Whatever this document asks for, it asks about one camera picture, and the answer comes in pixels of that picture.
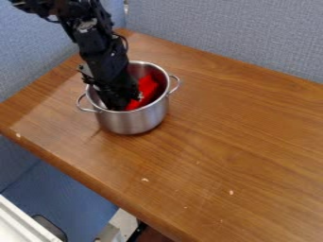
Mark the white table leg bracket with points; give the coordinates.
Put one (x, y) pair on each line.
(119, 228)

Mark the red cloth object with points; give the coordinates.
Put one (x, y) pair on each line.
(147, 88)

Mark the metal pot with handles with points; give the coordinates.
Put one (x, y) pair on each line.
(139, 119)

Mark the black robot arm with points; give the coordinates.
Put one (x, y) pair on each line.
(88, 26)

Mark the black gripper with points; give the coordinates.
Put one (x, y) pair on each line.
(107, 62)

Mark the white appliance lower left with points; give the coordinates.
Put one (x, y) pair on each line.
(17, 227)

